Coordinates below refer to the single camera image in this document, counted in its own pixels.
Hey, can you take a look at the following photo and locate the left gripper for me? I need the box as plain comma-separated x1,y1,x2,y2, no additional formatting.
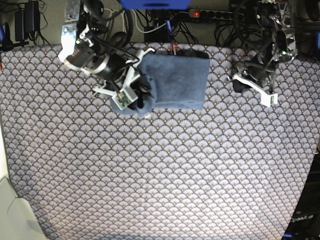
232,58,278,93

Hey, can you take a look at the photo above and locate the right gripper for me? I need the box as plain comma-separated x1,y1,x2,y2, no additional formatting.
84,52,152,110

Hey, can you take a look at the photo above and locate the blue T-shirt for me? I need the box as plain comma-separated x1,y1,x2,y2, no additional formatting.
110,50,210,116

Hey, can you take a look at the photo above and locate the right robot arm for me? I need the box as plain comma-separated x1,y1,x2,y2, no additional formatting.
58,0,155,111

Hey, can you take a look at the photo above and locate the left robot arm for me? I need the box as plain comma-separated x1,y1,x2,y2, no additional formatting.
232,0,298,94

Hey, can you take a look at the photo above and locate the patterned fan tablecloth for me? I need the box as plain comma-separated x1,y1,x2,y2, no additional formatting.
0,44,320,240

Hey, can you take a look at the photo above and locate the black power strip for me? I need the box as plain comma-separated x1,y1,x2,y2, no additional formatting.
188,9,234,21

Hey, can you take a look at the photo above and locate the black power adapter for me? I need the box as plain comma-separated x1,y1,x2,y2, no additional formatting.
14,0,41,42

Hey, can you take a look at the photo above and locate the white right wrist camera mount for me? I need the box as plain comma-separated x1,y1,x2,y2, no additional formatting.
93,47,156,111

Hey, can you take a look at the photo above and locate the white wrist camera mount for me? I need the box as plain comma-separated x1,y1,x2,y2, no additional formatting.
93,47,156,111
230,73,278,107

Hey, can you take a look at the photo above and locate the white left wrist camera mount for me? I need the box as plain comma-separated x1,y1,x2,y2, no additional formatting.
230,73,278,107

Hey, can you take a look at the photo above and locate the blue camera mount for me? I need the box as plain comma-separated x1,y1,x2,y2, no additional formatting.
119,0,191,10

